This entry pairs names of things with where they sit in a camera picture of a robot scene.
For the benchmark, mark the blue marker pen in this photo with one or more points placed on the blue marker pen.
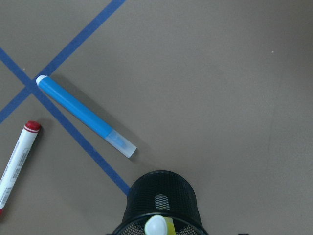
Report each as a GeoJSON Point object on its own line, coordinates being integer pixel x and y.
{"type": "Point", "coordinates": [85, 115]}

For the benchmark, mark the black mesh pen cup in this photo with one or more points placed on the black mesh pen cup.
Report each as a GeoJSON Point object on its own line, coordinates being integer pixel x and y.
{"type": "Point", "coordinates": [162, 193]}

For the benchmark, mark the yellow marker pen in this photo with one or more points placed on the yellow marker pen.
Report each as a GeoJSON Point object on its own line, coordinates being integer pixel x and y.
{"type": "Point", "coordinates": [170, 224]}

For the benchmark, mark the red white marker pen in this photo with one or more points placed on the red white marker pen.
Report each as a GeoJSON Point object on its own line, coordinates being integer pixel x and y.
{"type": "Point", "coordinates": [17, 159]}

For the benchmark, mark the green marker pen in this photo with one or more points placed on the green marker pen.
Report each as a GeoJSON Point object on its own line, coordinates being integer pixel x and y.
{"type": "Point", "coordinates": [156, 225]}

